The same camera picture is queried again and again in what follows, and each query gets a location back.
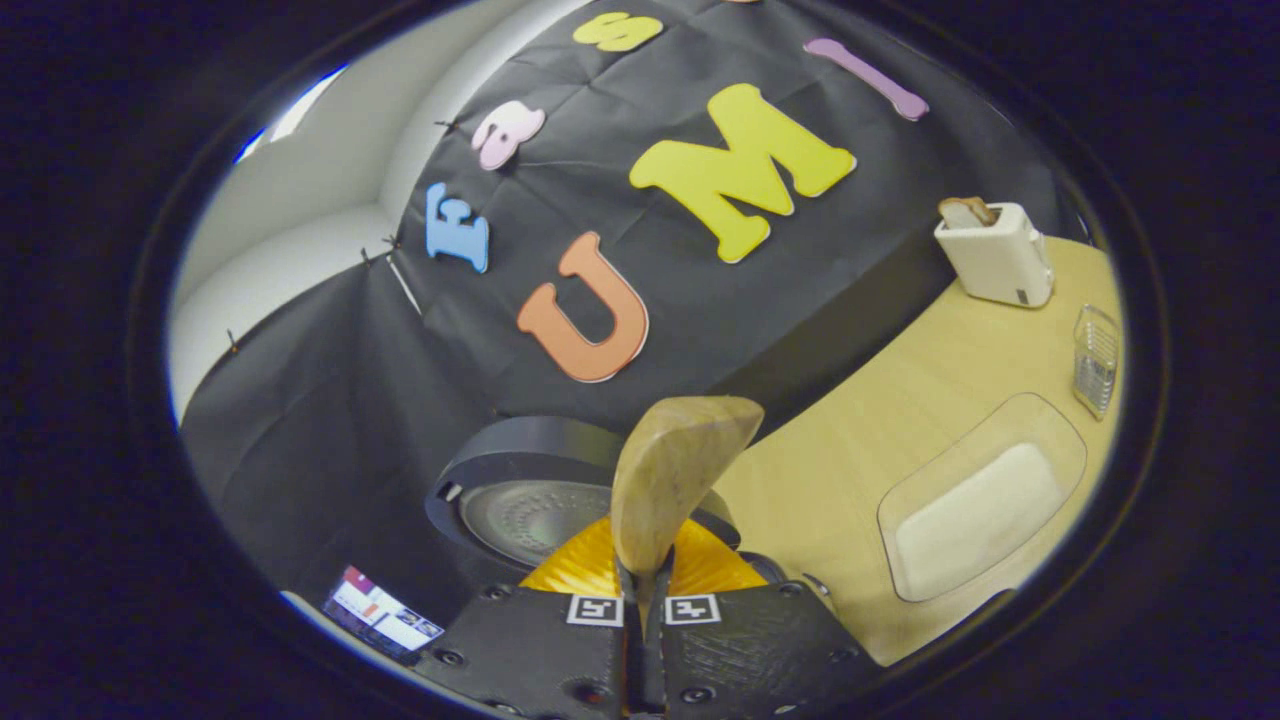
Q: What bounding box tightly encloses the clear container of white rice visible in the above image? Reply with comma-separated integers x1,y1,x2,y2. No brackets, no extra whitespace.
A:
877,392,1088,603

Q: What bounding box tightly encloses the toast slice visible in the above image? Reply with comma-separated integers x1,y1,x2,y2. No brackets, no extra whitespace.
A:
938,197,999,229

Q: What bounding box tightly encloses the ceiling light panel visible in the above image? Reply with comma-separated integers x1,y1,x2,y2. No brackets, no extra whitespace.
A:
235,63,349,163

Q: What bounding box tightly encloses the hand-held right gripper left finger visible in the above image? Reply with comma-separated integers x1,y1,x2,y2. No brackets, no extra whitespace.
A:
412,515,641,720

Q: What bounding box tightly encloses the clear chopstick holder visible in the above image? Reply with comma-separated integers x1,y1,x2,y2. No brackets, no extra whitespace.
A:
1072,304,1123,419

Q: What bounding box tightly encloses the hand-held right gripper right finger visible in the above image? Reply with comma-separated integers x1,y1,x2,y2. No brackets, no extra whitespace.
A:
640,515,886,720

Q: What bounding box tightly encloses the computer monitor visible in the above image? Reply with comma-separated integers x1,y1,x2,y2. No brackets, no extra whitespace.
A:
322,565,446,658

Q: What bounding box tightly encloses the white toaster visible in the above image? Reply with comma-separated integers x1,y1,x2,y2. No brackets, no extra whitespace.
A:
934,203,1056,309

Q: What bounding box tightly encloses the silver black rice cooker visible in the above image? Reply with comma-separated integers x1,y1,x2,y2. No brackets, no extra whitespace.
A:
425,416,836,606

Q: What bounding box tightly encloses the wooden spoon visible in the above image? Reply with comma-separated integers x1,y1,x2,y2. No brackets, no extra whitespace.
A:
610,396,766,601

